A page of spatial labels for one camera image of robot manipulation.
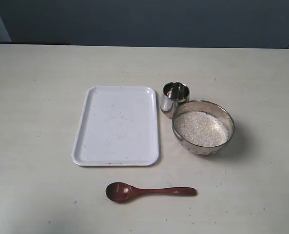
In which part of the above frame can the white rice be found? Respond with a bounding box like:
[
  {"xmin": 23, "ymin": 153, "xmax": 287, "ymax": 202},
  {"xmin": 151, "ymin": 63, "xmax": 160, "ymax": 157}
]
[{"xmin": 174, "ymin": 111, "xmax": 229, "ymax": 147}]

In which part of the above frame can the brown wooden spoon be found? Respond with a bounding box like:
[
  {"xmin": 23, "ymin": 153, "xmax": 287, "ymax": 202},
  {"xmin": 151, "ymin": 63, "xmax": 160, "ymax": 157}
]
[{"xmin": 105, "ymin": 182, "xmax": 198, "ymax": 203}]

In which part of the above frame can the large steel bowl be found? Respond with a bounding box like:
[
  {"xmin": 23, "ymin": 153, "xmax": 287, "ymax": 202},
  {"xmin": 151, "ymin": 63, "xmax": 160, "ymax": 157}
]
[{"xmin": 172, "ymin": 100, "xmax": 234, "ymax": 156}]

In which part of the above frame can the small steel cup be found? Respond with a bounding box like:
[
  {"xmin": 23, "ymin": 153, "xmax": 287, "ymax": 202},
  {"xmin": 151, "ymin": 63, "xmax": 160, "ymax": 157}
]
[{"xmin": 160, "ymin": 81, "xmax": 190, "ymax": 118}]

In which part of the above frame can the white rectangular plastic tray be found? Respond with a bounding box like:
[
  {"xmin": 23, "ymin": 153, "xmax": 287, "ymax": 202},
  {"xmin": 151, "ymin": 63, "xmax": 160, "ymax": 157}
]
[{"xmin": 71, "ymin": 86, "xmax": 159, "ymax": 167}]

